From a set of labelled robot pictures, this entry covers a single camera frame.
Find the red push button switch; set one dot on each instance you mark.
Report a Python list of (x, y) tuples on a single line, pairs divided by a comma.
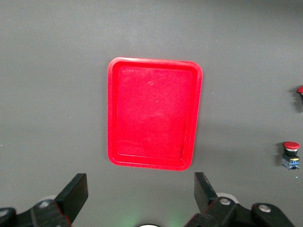
[(300, 89), (290, 153)]

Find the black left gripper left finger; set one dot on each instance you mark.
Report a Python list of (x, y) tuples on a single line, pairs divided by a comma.
[(73, 194)]

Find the red plastic tray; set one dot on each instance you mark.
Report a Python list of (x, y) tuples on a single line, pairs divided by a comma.
[(154, 113)]

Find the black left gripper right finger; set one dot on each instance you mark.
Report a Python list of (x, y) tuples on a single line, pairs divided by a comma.
[(204, 194)]

